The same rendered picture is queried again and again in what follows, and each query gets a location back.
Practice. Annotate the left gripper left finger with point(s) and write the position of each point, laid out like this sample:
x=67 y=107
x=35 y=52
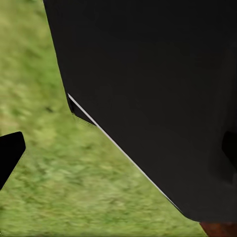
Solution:
x=12 y=147

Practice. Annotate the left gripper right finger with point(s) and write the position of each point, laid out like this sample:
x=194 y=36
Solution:
x=229 y=147

